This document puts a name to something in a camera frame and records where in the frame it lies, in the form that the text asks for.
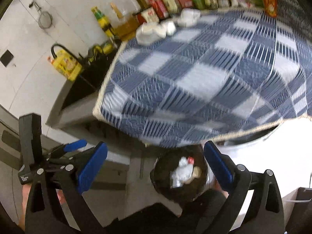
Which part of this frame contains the red white wrapper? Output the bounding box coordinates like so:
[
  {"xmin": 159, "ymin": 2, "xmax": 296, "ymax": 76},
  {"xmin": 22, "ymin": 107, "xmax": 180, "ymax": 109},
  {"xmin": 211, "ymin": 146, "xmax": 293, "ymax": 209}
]
[{"xmin": 188, "ymin": 157, "xmax": 195, "ymax": 165}]

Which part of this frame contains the white paper bowl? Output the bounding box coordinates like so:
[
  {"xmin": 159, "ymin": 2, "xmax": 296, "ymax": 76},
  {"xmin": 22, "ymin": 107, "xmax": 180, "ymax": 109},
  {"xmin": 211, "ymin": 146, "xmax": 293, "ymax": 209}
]
[{"xmin": 136, "ymin": 22, "xmax": 167, "ymax": 46}]

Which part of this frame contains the black trash bin with bag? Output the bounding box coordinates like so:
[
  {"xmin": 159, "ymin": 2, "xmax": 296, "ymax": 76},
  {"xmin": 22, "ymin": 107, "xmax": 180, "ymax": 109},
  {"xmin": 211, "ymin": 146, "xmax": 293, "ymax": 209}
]
[{"xmin": 150, "ymin": 145, "xmax": 209, "ymax": 205}]

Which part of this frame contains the black kitchen sink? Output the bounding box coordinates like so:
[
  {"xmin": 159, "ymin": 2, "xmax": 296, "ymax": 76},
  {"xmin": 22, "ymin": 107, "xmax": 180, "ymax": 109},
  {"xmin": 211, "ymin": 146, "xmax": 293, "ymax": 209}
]
[{"xmin": 46, "ymin": 53, "xmax": 118, "ymax": 127}]

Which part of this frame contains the person's left hand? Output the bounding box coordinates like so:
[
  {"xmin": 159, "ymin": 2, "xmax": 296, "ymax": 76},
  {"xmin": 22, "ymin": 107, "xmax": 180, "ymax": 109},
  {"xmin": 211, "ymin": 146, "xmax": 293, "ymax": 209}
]
[{"xmin": 18, "ymin": 183, "xmax": 68, "ymax": 232}]

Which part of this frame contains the washing machine door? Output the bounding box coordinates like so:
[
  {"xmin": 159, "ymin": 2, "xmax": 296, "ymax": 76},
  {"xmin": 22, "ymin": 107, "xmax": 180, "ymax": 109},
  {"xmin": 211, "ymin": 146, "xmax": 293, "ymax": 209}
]
[{"xmin": 216, "ymin": 125, "xmax": 279, "ymax": 146}]

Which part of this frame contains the yellow detergent bottle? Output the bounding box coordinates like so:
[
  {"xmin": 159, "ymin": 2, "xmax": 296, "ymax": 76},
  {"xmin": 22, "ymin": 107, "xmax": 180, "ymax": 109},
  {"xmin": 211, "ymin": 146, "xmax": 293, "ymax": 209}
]
[{"xmin": 48, "ymin": 53, "xmax": 82, "ymax": 81}]

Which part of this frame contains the black sink faucet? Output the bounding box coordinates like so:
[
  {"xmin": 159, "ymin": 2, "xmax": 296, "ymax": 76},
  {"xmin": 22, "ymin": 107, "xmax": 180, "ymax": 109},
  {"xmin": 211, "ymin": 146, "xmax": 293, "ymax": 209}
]
[{"xmin": 50, "ymin": 43, "xmax": 84, "ymax": 63}]

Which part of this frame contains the blue patterned tablecloth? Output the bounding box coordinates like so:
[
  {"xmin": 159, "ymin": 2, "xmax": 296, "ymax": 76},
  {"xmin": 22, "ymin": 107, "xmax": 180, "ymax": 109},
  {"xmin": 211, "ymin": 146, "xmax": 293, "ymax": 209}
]
[{"xmin": 93, "ymin": 9, "xmax": 311, "ymax": 148}]

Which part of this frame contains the green yellow sauce bottle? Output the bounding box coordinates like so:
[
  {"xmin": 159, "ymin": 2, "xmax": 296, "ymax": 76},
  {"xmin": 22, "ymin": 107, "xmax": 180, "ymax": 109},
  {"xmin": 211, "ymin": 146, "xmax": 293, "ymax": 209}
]
[{"xmin": 91, "ymin": 6, "xmax": 115, "ymax": 38}]

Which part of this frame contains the metal strainer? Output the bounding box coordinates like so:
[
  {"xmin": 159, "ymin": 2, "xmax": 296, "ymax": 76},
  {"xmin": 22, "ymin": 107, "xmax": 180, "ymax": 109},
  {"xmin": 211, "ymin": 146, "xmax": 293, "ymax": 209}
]
[{"xmin": 29, "ymin": 1, "xmax": 53, "ymax": 30}]

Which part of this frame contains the large cooking oil jug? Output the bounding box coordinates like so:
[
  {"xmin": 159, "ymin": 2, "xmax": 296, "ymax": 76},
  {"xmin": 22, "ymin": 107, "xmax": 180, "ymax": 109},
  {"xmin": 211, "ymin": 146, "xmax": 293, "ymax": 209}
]
[{"xmin": 109, "ymin": 0, "xmax": 140, "ymax": 41}]

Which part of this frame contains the dark soy sauce bottle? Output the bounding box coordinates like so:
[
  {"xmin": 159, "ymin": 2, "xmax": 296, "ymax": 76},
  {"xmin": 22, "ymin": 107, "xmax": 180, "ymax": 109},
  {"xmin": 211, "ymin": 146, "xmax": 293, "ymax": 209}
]
[{"xmin": 136, "ymin": 0, "xmax": 159, "ymax": 25}]

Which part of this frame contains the red label vinegar bottle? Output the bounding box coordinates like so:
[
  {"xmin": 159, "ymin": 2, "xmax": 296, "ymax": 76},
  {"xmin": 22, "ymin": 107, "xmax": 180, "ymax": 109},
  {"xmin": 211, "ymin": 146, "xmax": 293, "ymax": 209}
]
[{"xmin": 148, "ymin": 0, "xmax": 169, "ymax": 21}]

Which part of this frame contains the patterned blue curtain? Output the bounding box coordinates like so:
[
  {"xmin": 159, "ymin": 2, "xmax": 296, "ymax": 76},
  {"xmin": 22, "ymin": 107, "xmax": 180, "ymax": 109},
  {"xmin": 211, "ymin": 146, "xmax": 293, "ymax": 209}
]
[{"xmin": 277, "ymin": 0, "xmax": 311, "ymax": 41}]

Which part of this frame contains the orange paper drink cup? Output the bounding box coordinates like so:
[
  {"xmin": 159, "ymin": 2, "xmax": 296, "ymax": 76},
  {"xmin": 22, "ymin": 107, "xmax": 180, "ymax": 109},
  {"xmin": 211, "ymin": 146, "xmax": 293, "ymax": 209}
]
[{"xmin": 263, "ymin": 0, "xmax": 278, "ymax": 18}]

